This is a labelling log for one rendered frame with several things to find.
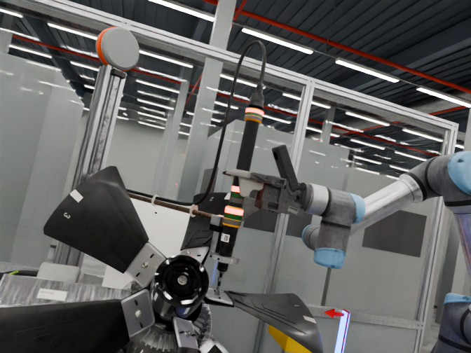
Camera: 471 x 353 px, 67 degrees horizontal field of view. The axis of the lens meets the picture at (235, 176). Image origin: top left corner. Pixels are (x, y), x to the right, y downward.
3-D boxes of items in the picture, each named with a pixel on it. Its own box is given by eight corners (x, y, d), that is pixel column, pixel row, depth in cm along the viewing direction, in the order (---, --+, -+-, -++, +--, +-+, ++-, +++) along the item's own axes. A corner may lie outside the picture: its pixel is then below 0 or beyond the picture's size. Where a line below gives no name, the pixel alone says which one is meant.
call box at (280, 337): (266, 335, 126) (272, 305, 126) (291, 337, 128) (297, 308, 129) (284, 356, 110) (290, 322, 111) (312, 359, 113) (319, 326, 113)
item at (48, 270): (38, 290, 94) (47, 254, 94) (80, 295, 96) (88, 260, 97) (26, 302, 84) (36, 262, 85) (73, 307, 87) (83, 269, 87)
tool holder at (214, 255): (197, 253, 85) (205, 213, 85) (216, 254, 90) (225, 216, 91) (225, 264, 79) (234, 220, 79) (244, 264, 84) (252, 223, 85)
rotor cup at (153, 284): (134, 330, 78) (143, 307, 69) (145, 269, 88) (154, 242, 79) (199, 336, 82) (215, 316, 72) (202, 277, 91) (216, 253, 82)
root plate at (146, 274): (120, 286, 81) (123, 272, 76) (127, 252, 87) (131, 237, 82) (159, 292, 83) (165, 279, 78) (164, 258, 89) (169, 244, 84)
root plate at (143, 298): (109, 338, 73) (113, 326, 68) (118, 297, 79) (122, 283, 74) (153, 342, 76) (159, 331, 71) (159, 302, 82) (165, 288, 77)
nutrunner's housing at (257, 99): (210, 268, 83) (249, 80, 86) (221, 268, 86) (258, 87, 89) (222, 273, 81) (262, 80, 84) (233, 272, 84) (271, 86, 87)
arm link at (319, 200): (331, 186, 86) (315, 186, 94) (313, 182, 85) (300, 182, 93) (324, 216, 86) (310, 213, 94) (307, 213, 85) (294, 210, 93)
